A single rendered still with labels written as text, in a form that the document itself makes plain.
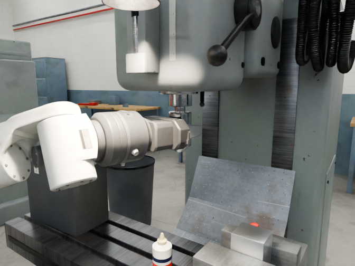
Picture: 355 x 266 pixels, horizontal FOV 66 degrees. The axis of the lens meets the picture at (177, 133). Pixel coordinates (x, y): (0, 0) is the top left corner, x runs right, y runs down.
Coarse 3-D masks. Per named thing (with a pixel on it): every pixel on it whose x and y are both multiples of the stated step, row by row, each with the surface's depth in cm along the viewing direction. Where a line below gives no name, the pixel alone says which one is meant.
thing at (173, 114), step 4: (172, 112) 54; (176, 112) 53; (180, 112) 53; (184, 112) 54; (188, 112) 54; (172, 116) 54; (176, 116) 53; (180, 116) 53; (184, 116) 53; (188, 116) 54
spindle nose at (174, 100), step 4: (168, 96) 55; (172, 96) 53; (176, 96) 53; (180, 96) 53; (184, 96) 53; (188, 96) 53; (168, 100) 55; (172, 100) 53; (176, 100) 53; (180, 100) 53; (184, 100) 53; (188, 100) 53; (172, 104) 53; (176, 104) 53; (180, 104) 53; (184, 104) 53; (188, 104) 53
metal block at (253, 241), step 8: (240, 224) 53; (248, 224) 53; (232, 232) 50; (240, 232) 50; (248, 232) 50; (256, 232) 50; (264, 232) 50; (272, 232) 51; (232, 240) 50; (240, 240) 49; (248, 240) 48; (256, 240) 48; (264, 240) 48; (232, 248) 50; (240, 248) 49; (248, 248) 48; (256, 248) 48; (264, 248) 47; (256, 256) 48; (264, 256) 48
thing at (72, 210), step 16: (32, 176) 81; (32, 192) 83; (48, 192) 78; (64, 192) 74; (80, 192) 74; (96, 192) 79; (32, 208) 84; (48, 208) 79; (64, 208) 75; (80, 208) 74; (96, 208) 79; (48, 224) 80; (64, 224) 76; (80, 224) 75; (96, 224) 80
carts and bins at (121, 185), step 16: (144, 160) 277; (112, 176) 239; (128, 176) 236; (144, 176) 242; (112, 192) 244; (128, 192) 239; (144, 192) 246; (112, 208) 249; (128, 208) 243; (144, 208) 250
